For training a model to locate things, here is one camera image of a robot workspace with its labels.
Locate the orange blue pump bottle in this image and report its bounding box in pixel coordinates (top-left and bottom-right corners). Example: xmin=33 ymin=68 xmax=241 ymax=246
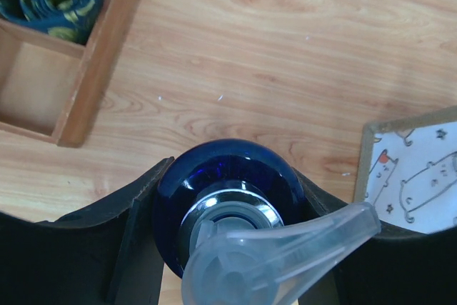
xmin=151 ymin=139 xmax=381 ymax=304

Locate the brown canvas bag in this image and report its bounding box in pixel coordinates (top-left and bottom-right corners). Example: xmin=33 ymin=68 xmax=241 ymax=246
xmin=353 ymin=106 xmax=456 ymax=234

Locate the wooden compartment tray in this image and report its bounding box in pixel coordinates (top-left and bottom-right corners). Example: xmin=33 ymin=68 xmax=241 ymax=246
xmin=1 ymin=0 xmax=139 ymax=147

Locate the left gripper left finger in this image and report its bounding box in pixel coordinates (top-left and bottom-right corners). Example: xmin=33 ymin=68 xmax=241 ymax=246
xmin=1 ymin=158 xmax=171 ymax=304

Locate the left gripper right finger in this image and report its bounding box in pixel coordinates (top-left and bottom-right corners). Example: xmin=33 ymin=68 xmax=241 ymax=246
xmin=292 ymin=165 xmax=457 ymax=305

